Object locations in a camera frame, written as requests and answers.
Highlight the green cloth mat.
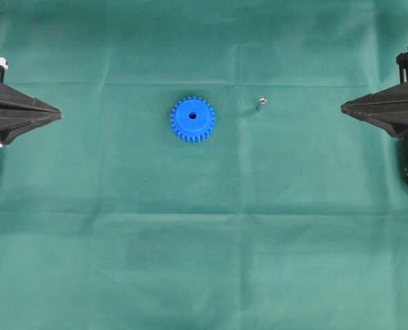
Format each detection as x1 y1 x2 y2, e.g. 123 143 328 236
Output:
0 1 408 329

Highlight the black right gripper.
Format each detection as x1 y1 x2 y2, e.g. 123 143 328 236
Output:
341 50 408 138

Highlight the small metal shaft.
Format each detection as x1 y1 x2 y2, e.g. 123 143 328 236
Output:
256 98 268 111

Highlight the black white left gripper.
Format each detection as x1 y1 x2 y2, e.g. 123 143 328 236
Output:
0 57 61 148

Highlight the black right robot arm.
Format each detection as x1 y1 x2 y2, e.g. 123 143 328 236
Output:
341 51 408 173

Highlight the blue plastic gear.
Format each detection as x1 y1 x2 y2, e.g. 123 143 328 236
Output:
170 96 216 143

